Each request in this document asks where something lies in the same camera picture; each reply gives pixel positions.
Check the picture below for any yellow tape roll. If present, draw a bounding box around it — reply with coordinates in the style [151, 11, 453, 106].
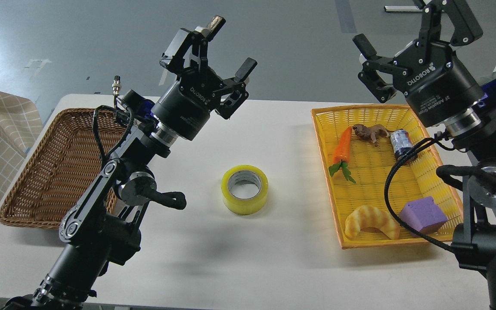
[220, 164, 269, 216]

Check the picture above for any brown wicker basket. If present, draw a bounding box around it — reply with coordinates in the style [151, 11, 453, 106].
[0, 108, 128, 229]

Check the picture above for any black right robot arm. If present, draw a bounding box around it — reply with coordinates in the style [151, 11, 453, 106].
[353, 0, 496, 310]

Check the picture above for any toy croissant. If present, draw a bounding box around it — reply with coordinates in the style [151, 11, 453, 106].
[344, 205, 401, 240]

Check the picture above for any purple foam block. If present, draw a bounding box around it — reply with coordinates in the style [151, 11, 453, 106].
[399, 196, 448, 234]

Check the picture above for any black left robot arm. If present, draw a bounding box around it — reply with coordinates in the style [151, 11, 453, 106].
[3, 15, 257, 310]

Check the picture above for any orange toy carrot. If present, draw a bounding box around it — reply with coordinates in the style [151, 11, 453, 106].
[328, 126, 356, 184]

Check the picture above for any white stand base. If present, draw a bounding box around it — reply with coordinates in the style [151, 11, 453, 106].
[383, 0, 430, 12]

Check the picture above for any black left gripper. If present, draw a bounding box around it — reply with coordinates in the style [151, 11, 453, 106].
[151, 15, 257, 141]

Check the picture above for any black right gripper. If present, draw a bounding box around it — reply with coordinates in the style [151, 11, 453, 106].
[353, 0, 486, 128]

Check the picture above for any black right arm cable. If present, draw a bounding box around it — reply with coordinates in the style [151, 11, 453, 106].
[384, 137, 455, 254]

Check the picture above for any yellow plastic basket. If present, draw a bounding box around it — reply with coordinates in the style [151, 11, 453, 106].
[311, 104, 463, 249]

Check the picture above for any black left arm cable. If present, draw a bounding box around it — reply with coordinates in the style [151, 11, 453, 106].
[92, 105, 134, 168]

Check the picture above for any brown toy animal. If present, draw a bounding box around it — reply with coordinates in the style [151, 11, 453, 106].
[351, 124, 394, 147]

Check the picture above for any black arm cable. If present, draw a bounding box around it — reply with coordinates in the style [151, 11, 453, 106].
[92, 105, 134, 168]
[384, 137, 455, 254]

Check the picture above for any small blue can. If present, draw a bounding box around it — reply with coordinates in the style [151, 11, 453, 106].
[390, 129, 414, 161]

